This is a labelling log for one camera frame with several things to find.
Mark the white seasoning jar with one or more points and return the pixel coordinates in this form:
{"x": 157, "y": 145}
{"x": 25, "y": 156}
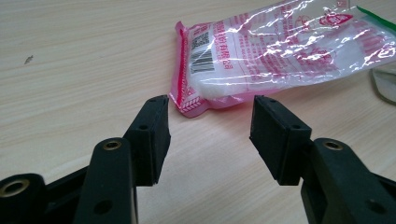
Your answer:
{"x": 386, "y": 85}

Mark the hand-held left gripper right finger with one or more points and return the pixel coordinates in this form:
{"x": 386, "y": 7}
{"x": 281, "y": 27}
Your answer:
{"x": 277, "y": 140}

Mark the pink clear bag of white crystals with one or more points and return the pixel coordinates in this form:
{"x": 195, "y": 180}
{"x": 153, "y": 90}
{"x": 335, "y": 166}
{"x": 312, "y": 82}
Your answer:
{"x": 267, "y": 59}

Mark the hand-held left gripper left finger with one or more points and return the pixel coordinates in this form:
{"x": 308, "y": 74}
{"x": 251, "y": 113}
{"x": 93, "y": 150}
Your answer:
{"x": 146, "y": 146}

